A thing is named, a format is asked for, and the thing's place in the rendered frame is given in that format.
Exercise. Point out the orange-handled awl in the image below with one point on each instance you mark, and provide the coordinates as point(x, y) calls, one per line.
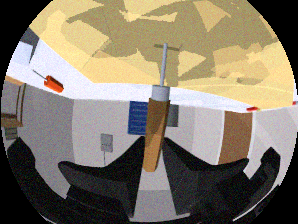
point(50, 82)

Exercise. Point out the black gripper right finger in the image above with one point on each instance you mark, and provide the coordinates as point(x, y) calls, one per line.
point(191, 178)

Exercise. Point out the awl with brown wooden handle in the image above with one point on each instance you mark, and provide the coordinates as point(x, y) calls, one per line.
point(156, 117)

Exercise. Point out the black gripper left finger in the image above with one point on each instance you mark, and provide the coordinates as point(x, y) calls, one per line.
point(118, 179)

